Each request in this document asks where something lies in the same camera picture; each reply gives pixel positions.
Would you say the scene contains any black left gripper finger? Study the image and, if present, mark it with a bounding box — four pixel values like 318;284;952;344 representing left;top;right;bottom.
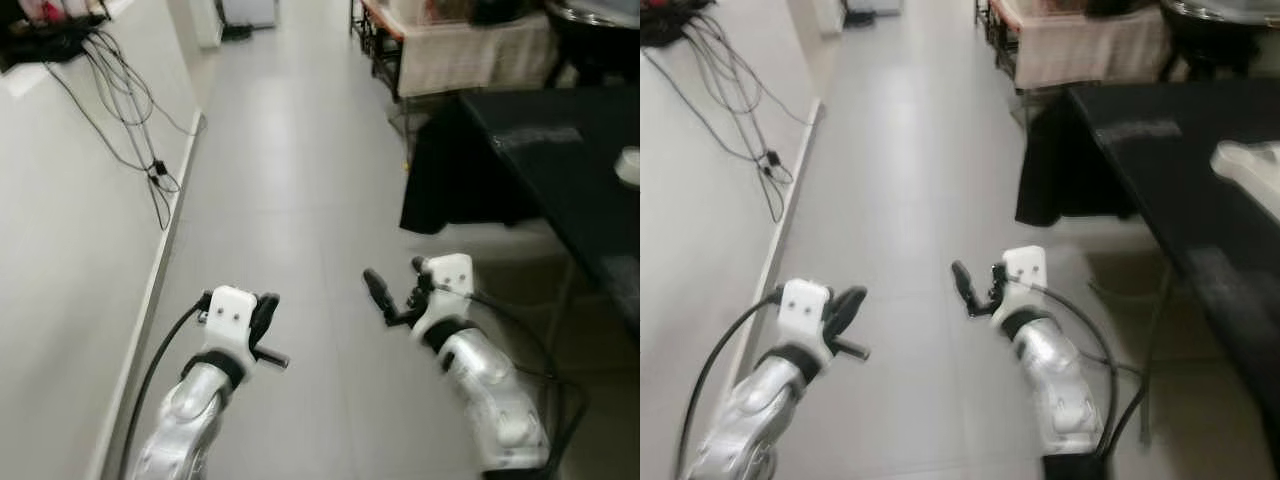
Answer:
248;292;282;346
822;285;869;341

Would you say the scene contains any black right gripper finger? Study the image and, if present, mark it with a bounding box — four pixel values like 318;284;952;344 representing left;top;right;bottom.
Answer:
362;268;396;326
950;260;979;316

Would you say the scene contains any black table cloth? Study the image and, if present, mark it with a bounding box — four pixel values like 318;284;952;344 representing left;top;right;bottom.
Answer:
1015;78;1280;461
400;85;640;336

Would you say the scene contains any crumpled clear tape patch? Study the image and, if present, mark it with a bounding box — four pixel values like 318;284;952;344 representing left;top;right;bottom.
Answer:
1095;120;1183;144
495;125;583;151

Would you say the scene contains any dark wooden chair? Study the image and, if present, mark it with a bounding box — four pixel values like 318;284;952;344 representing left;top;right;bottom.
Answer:
350;0;406;101
975;0;1021;91

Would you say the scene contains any black wok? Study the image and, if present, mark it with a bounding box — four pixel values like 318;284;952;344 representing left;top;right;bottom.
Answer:
1160;0;1280;46
548;0;640;51

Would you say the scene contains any black power strip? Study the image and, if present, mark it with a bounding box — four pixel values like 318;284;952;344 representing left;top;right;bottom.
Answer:
0;0;111;71
640;0;716;46

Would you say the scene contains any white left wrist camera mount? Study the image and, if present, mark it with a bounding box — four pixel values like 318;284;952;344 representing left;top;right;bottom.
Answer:
207;286;259;371
778;278;833;366

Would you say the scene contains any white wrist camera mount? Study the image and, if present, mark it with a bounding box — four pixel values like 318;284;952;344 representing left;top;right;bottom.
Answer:
412;253;476;336
207;286;259;371
1000;245;1049;321
778;278;833;366

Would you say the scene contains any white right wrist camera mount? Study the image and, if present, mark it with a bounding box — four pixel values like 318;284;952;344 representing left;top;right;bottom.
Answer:
1000;245;1049;321
412;253;476;336

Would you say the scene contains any grey metal folding table frame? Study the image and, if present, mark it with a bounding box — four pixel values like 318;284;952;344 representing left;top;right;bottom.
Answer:
1138;262;1179;446

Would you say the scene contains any black wall cable tangle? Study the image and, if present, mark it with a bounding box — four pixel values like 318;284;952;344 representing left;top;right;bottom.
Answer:
40;30;206;233
645;15;816;223

